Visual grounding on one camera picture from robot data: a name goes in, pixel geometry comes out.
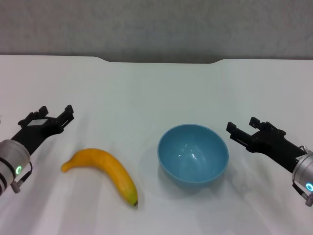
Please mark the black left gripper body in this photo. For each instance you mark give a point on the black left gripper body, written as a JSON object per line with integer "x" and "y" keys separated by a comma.
{"x": 36, "y": 133}

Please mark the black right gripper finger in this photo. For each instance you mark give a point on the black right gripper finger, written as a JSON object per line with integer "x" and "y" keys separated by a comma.
{"x": 258, "y": 123}
{"x": 238, "y": 134}

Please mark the blue ceramic bowl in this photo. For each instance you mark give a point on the blue ceramic bowl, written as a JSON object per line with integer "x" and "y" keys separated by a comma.
{"x": 193, "y": 159}

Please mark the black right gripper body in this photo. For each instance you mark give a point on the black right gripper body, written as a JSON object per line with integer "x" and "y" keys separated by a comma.
{"x": 274, "y": 144}

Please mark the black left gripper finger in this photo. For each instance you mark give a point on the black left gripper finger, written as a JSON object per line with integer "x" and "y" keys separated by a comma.
{"x": 43, "y": 110}
{"x": 66, "y": 117}

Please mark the yellow banana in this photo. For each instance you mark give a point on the yellow banana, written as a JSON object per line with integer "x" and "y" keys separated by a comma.
{"x": 115, "y": 169}

